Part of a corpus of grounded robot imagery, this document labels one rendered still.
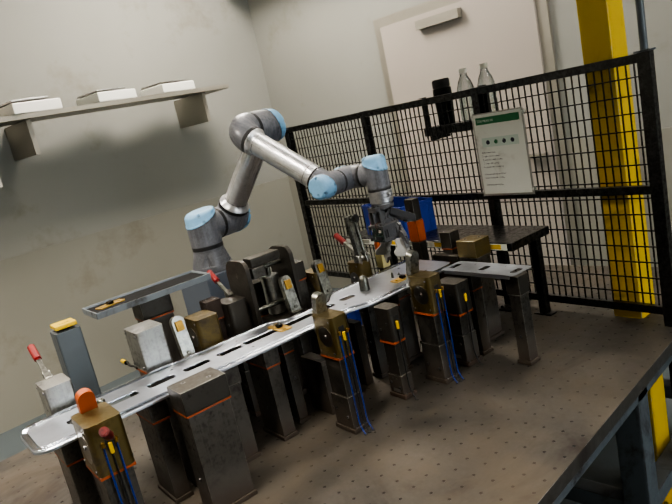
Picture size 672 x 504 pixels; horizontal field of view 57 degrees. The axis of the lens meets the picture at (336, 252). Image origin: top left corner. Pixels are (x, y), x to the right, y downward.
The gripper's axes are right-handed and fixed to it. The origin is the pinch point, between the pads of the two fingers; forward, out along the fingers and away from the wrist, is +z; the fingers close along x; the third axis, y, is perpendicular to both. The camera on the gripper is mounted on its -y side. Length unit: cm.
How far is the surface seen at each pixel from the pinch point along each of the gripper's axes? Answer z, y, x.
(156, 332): -4, 78, -16
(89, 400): -4, 105, 10
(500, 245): 4.4, -32.3, 15.6
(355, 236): -7.7, -0.1, -20.1
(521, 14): -81, -220, -91
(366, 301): 5.8, 20.8, 5.0
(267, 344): 5, 56, 3
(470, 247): 2.5, -23.4, 10.2
